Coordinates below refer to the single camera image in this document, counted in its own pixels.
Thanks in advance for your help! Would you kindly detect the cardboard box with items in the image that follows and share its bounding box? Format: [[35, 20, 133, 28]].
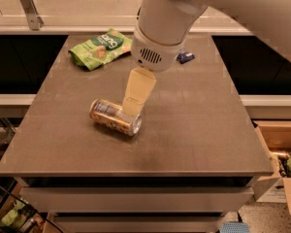
[[253, 120, 291, 215]]

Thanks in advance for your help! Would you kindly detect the lower grey table drawer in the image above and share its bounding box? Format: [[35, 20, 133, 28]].
[[53, 216, 225, 233]]

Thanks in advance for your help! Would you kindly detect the upper grey table drawer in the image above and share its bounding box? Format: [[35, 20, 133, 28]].
[[20, 187, 253, 214]]

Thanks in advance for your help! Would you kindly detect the orange soda can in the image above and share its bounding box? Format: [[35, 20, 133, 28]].
[[89, 99, 142, 136]]

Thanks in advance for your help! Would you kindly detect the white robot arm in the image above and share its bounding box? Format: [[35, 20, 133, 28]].
[[122, 0, 291, 117]]

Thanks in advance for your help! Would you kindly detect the dark blue candy bar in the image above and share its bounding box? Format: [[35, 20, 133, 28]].
[[177, 50, 195, 64]]

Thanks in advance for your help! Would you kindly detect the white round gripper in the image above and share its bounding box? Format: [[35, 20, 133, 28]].
[[122, 25, 186, 117]]

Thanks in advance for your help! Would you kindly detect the green snack bag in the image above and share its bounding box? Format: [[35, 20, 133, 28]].
[[69, 28, 132, 71]]

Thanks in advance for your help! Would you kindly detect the grey table drawer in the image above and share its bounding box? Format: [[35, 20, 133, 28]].
[[20, 187, 253, 214], [53, 216, 225, 233]]

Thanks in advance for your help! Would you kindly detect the blue mesh basket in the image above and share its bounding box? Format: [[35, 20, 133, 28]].
[[219, 222, 250, 233]]

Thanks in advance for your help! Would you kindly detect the green bag under table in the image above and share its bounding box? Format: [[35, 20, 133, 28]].
[[0, 201, 32, 230]]

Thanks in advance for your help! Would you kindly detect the left metal railing bracket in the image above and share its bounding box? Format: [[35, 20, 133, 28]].
[[19, 0, 44, 31]]

